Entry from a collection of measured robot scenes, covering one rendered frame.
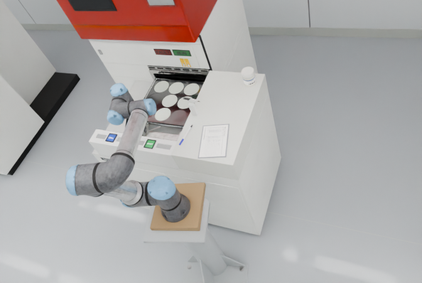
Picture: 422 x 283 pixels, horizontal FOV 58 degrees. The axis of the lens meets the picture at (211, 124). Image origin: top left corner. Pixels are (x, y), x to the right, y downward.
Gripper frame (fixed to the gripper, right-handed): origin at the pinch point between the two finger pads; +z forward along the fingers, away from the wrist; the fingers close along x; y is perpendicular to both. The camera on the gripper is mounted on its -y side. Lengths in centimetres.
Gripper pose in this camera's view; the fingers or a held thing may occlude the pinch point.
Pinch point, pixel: (143, 135)
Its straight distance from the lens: 202.8
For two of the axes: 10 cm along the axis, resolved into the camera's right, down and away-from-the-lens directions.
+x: -9.1, -1.2, 3.9
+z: 2.4, 6.1, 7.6
